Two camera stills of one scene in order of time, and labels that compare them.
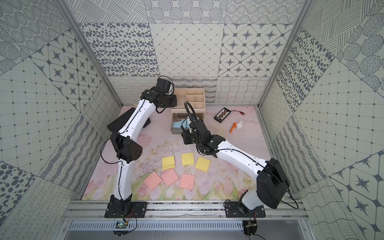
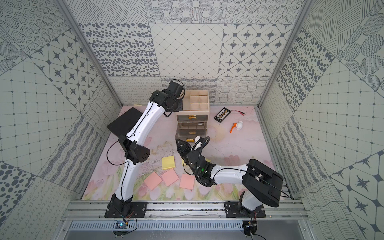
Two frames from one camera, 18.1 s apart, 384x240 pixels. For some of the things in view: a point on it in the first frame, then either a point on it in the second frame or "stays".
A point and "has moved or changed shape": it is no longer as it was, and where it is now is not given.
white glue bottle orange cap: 238,125 stays
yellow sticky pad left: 168,162 stays
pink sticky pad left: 153,180 stays
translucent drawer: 176,128 has moved or changed shape
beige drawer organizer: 190,106 stays
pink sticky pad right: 187,181 stays
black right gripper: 186,137 -> 183,149
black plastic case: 163,85 -> 175,89
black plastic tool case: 117,124 stays
